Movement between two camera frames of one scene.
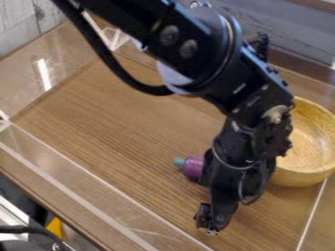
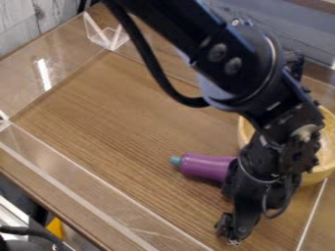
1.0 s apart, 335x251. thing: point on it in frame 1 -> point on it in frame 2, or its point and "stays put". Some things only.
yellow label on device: (57, 227) stays put
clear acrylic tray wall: (99, 216) stays put
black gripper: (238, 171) -> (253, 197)
